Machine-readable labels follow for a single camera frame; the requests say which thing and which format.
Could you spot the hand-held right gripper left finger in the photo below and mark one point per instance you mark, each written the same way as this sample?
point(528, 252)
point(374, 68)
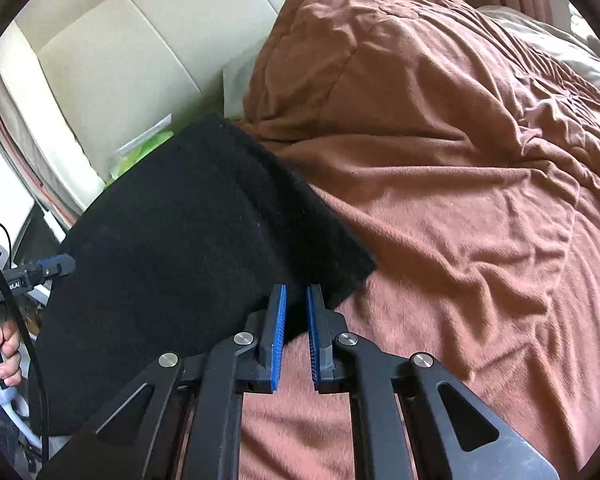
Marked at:
point(278, 340)

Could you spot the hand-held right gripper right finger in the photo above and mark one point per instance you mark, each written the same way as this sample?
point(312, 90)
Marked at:
point(312, 340)

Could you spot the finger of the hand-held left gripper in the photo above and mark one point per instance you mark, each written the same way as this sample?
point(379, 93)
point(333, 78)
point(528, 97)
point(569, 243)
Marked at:
point(57, 265)

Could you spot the black pants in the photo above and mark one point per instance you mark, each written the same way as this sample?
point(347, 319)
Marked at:
point(180, 235)

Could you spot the person's left hand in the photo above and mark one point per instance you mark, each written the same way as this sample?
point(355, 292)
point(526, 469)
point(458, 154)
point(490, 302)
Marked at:
point(10, 365)

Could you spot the green plastic packet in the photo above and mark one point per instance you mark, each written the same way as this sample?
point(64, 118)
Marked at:
point(145, 152)

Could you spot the brown fleece blanket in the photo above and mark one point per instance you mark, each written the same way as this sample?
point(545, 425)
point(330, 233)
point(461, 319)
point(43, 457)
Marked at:
point(455, 185)

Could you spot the cream padded headboard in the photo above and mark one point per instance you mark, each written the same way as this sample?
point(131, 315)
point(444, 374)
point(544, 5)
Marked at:
point(130, 60)

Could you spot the beige quilt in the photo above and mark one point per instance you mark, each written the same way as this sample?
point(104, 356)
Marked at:
point(555, 45)

